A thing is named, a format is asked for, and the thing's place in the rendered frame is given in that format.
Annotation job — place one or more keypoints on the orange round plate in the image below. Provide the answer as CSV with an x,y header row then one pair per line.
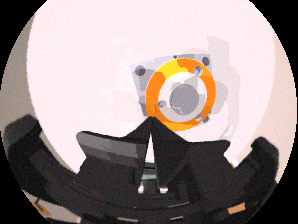
x,y
165,80

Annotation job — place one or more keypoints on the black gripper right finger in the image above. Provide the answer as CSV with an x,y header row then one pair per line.
x,y
171,152

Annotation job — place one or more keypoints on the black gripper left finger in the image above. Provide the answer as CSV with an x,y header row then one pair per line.
x,y
129,150

